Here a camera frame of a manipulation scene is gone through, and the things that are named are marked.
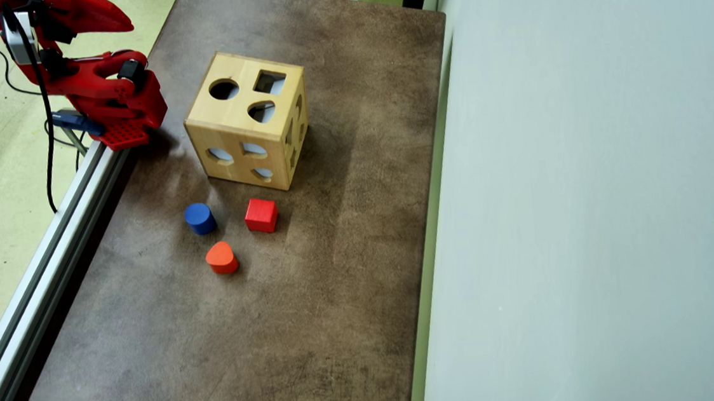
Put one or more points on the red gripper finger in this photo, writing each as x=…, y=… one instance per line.
x=100, y=17

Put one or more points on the blue cylinder block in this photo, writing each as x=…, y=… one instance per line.
x=199, y=219

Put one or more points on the red robot arm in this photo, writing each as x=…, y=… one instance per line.
x=93, y=87

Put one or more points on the wooden shape sorter box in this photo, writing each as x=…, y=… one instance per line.
x=223, y=118

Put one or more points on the blue clamp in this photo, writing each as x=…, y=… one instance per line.
x=73, y=119

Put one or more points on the red cube block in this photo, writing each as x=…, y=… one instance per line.
x=261, y=216

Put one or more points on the orange teardrop block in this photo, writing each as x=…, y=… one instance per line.
x=221, y=258

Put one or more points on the white and black camera box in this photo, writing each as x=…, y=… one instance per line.
x=18, y=42

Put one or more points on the aluminium profile rail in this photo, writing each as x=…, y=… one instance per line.
x=38, y=283

